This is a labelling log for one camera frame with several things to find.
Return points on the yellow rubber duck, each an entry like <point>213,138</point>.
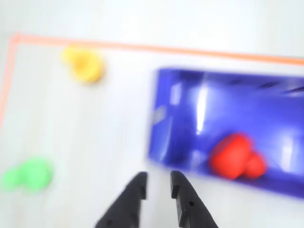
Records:
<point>84,65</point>

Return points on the orange tape strip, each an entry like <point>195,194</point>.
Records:
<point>166,49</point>
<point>7,78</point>

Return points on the green rubber duck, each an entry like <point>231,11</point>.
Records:
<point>28,174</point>

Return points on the red rubber duck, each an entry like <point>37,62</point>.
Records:
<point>232,156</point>

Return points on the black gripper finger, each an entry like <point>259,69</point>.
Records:
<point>126,204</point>
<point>190,209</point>

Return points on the blue plastic box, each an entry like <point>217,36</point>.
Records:
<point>237,107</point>

